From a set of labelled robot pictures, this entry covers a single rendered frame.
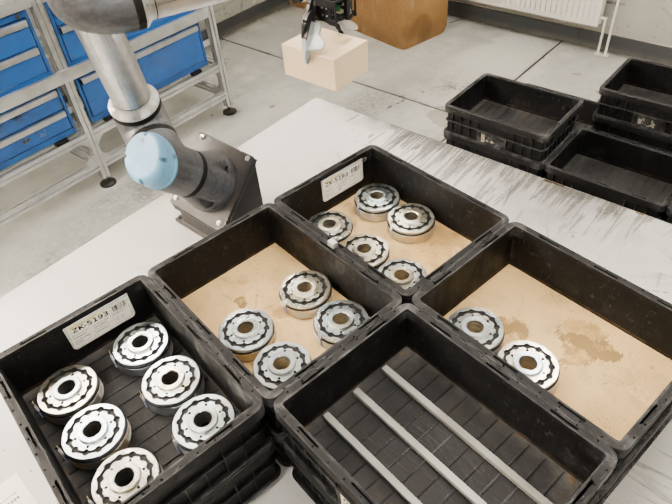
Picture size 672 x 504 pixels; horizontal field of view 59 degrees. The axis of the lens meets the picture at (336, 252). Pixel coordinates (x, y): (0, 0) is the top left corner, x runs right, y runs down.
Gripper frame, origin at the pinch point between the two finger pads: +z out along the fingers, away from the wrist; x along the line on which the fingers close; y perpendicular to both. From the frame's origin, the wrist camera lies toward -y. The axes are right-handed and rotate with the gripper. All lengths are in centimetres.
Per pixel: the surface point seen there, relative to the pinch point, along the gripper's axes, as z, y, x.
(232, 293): 27, 17, -52
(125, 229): 40, -35, -46
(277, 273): 27, 21, -42
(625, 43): 102, -5, 270
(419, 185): 19.7, 32.8, -8.3
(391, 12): 87, -132, 208
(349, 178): 21.3, 17.0, -13.5
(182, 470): 17, 45, -85
